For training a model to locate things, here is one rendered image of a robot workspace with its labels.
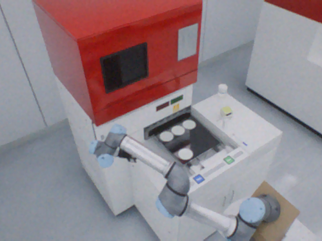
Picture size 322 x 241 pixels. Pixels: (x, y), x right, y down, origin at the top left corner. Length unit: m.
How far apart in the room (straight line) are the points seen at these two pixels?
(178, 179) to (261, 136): 0.98
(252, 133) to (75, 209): 1.77
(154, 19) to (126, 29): 0.18
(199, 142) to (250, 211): 0.78
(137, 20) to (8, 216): 2.25
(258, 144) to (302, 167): 1.36
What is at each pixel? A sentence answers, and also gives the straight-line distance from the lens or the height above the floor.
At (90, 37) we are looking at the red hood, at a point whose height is 1.80.
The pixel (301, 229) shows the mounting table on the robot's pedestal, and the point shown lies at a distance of 2.03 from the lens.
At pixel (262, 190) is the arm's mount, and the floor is 1.06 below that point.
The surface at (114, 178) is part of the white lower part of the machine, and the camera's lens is 2.38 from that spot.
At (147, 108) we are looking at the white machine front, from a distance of 2.08.
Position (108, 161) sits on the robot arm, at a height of 1.36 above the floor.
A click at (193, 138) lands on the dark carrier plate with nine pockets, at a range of 2.21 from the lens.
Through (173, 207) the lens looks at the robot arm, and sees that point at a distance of 1.45.
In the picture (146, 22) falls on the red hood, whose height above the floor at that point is 1.79.
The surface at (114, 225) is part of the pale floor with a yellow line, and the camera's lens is 2.84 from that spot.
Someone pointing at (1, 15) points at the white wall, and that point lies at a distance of 3.04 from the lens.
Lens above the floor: 2.49
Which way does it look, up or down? 43 degrees down
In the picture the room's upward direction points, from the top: 1 degrees counter-clockwise
